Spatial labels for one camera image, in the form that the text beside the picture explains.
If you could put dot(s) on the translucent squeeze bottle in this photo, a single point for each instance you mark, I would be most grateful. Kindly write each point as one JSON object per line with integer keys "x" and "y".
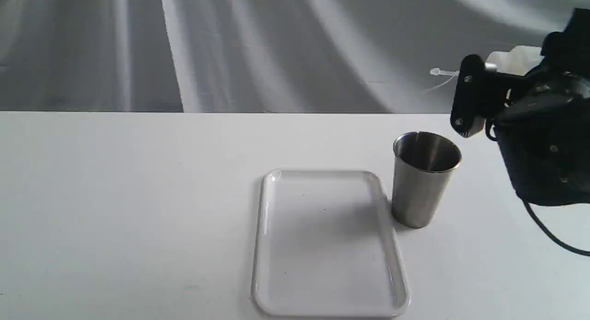
{"x": 517, "y": 61}

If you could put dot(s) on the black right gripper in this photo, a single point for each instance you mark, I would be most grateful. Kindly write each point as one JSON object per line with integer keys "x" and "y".
{"x": 544, "y": 135}

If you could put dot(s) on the stainless steel cup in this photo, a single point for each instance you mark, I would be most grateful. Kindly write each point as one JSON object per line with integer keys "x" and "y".
{"x": 423, "y": 165}

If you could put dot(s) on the white plastic tray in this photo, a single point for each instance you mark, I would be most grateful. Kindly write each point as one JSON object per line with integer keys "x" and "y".
{"x": 326, "y": 247}

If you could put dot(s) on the grey fabric backdrop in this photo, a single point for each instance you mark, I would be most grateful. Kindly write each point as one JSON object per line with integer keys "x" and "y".
{"x": 255, "y": 56}

